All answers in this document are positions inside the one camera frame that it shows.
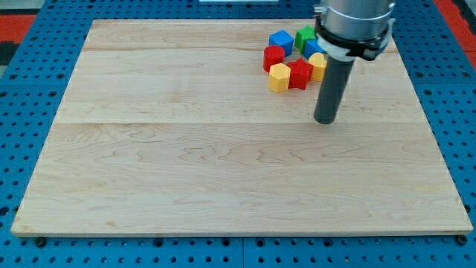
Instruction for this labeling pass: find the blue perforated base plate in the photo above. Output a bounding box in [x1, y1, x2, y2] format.
[1, 0, 475, 267]

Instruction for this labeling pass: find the red cylinder block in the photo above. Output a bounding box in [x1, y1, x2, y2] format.
[262, 45, 285, 72]

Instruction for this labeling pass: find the green block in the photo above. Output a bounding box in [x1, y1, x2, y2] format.
[294, 25, 315, 54]

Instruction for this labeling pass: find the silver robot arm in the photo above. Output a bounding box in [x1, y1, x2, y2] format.
[314, 0, 396, 62]

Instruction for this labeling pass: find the wooden board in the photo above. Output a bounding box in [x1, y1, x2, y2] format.
[11, 19, 472, 237]

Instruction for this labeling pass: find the blue block behind heart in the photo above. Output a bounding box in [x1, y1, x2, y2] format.
[303, 39, 326, 59]

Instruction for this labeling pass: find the yellow hexagon block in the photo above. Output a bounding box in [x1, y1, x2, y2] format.
[268, 63, 291, 93]

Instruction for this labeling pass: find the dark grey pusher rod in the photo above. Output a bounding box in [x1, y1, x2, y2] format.
[314, 57, 354, 124]

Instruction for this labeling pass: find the blue cube block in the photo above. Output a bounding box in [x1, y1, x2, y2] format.
[268, 30, 295, 57]

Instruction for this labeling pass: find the red star block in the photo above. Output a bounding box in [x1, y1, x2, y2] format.
[287, 59, 314, 90]

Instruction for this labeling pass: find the yellow heart block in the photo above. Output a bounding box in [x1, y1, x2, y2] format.
[308, 52, 327, 82]

